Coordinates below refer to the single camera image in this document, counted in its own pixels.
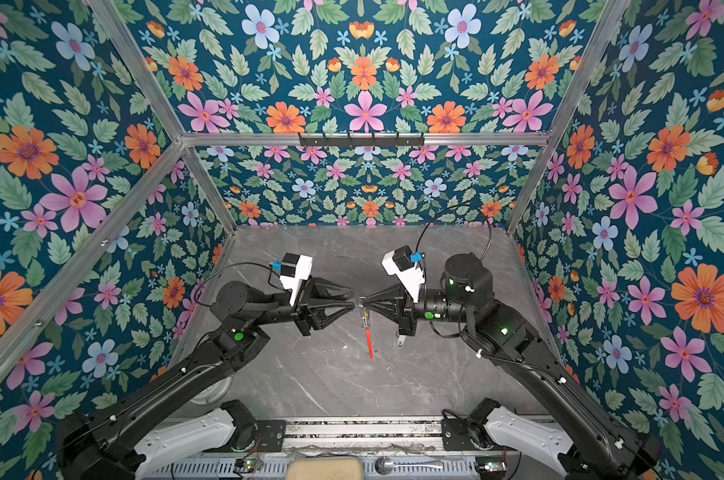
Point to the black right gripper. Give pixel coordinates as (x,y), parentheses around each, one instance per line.
(405,311)

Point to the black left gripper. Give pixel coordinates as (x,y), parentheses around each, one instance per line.
(310,314)

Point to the large keyring with red grip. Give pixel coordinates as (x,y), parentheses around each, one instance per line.
(368,339)

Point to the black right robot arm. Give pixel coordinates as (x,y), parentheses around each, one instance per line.
(500,334)

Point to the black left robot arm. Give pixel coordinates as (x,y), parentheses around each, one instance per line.
(127,440)

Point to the black hook rack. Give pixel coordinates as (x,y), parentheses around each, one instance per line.
(349,140)

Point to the beige pad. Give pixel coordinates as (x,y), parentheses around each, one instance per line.
(326,469)

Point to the metal spoon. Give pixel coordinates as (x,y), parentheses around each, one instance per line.
(389,465)

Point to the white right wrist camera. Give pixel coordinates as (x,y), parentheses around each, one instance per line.
(406,265)

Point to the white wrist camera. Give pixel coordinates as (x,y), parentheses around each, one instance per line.
(293,270)
(406,265)

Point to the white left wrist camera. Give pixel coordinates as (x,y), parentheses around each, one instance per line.
(293,270)

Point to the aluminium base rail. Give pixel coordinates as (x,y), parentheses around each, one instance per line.
(392,435)

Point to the aluminium frame horizontal bar back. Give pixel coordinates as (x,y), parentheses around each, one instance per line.
(264,140)

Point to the aluminium frame bar left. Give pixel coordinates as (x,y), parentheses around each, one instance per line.
(23,334)

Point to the aluminium frame corner post left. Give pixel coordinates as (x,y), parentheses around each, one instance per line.
(120,35)

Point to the aluminium frame corner post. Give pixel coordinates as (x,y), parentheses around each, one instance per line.
(120,35)
(607,25)

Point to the aluminium frame corner post right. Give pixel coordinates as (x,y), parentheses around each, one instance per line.
(607,25)

